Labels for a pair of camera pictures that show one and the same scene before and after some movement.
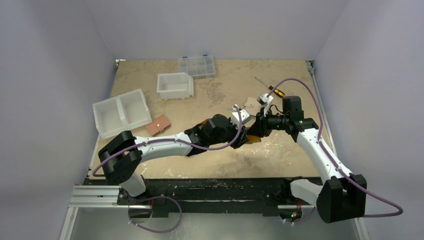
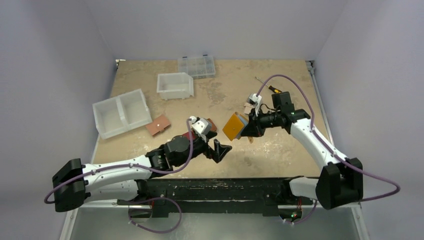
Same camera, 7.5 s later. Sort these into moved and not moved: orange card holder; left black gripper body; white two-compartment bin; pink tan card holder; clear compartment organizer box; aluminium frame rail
Moved: left black gripper body; orange card holder
Not moved: pink tan card holder; clear compartment organizer box; white two-compartment bin; aluminium frame rail
